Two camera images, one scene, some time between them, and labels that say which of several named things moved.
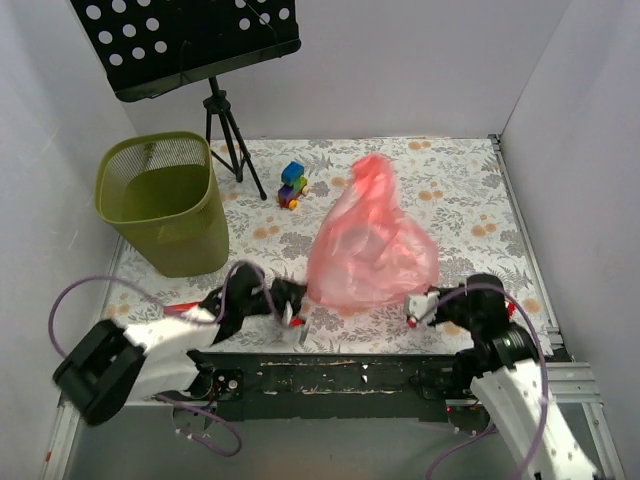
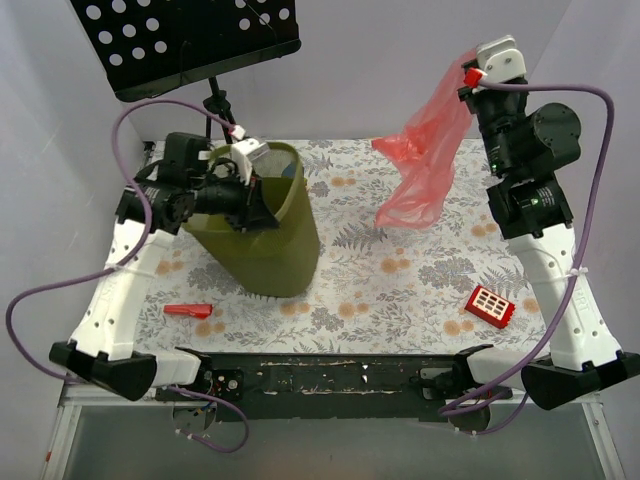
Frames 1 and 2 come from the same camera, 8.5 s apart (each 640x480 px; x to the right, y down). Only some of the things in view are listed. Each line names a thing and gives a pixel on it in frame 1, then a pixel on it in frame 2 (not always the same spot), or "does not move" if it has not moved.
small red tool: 177,309 does not move
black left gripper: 288,293 to 252,205
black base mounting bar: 294,386 does not move
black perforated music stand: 149,47 does not move
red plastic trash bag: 365,247 to 428,152
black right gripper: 435,310 to 480,93
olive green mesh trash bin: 161,193 to 281,262
